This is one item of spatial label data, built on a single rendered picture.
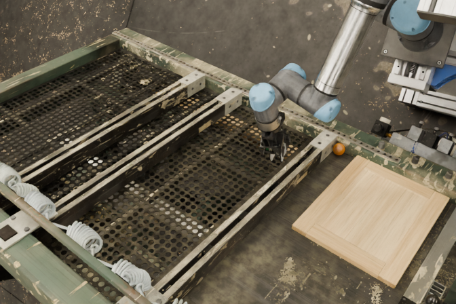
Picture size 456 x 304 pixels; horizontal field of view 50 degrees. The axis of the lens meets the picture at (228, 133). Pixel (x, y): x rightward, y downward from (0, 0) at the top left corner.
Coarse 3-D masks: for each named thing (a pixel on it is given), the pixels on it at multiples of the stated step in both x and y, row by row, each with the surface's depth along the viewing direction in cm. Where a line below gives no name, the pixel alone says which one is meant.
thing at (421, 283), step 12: (444, 228) 165; (444, 240) 161; (432, 252) 156; (444, 252) 157; (432, 264) 153; (420, 276) 149; (432, 276) 149; (408, 288) 146; (420, 288) 146; (420, 300) 143
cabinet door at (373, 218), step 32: (352, 160) 195; (352, 192) 181; (384, 192) 181; (416, 192) 181; (320, 224) 168; (352, 224) 168; (384, 224) 169; (416, 224) 169; (352, 256) 157; (384, 256) 158
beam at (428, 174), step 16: (128, 32) 270; (128, 48) 262; (144, 48) 256; (160, 48) 256; (160, 64) 251; (176, 64) 244; (192, 64) 244; (208, 64) 244; (208, 80) 233; (240, 80) 234; (240, 112) 230; (304, 112) 214; (304, 128) 209; (336, 128) 206; (352, 128) 206; (352, 144) 198; (368, 144) 198; (384, 160) 190; (400, 160) 190; (416, 176) 184; (432, 176) 184; (448, 192) 179
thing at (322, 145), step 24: (312, 144) 193; (288, 168) 181; (312, 168) 190; (264, 192) 172; (288, 192) 180; (240, 216) 163; (264, 216) 170; (216, 240) 156; (240, 240) 162; (192, 264) 149; (216, 264) 154; (144, 288) 128; (168, 288) 140; (192, 288) 147
